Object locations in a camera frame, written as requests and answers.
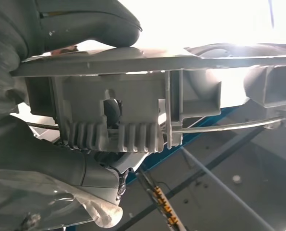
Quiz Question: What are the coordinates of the blue overhead beam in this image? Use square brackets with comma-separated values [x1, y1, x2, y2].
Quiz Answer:
[126, 106, 240, 186]

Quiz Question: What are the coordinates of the clear plastic film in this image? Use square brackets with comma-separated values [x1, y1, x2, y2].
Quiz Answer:
[0, 169, 123, 230]

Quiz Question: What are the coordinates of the yellow black hanging fixture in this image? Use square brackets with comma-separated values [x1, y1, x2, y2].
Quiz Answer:
[135, 169, 187, 231]

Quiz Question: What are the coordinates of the white ceiling pipe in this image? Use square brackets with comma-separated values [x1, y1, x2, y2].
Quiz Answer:
[181, 146, 277, 231]

